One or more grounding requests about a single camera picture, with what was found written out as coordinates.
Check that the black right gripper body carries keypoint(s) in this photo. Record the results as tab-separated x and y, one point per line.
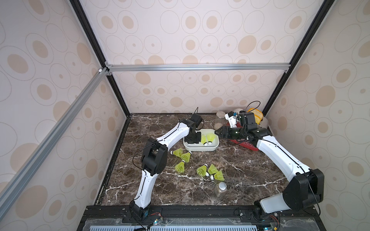
227	132

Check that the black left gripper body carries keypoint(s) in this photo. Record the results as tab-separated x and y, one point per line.
194	138

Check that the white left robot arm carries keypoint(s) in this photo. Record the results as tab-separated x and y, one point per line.
154	160

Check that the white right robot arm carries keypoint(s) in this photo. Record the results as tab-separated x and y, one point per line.
306	186

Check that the white storage box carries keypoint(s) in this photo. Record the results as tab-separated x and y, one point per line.
200	147

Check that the red dotted toaster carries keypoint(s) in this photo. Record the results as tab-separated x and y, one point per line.
245	143

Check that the back yellow toast slice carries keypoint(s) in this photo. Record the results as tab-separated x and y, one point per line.
258	115

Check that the clear jar with powder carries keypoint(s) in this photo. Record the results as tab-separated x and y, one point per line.
220	121

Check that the green shuttlecock top group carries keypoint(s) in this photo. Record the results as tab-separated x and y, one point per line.
178	152

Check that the green shuttlecock group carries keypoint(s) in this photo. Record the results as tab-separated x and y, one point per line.
178	152
180	167
186	157

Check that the green shuttlecock middle group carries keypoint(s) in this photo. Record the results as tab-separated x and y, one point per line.
186	157

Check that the green shuttlecock lower group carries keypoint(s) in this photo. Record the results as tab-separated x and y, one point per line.
180	167

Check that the green shuttlecock right low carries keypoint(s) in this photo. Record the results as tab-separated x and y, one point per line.
218	176

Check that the metal lidded shaker jar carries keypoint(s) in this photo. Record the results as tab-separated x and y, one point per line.
220	189

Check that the silver horizontal aluminium rail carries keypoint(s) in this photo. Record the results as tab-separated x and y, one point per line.
167	68

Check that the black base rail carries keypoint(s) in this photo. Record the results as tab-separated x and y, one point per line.
197	218

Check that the silver left aluminium rail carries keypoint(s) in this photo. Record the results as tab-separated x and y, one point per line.
28	170

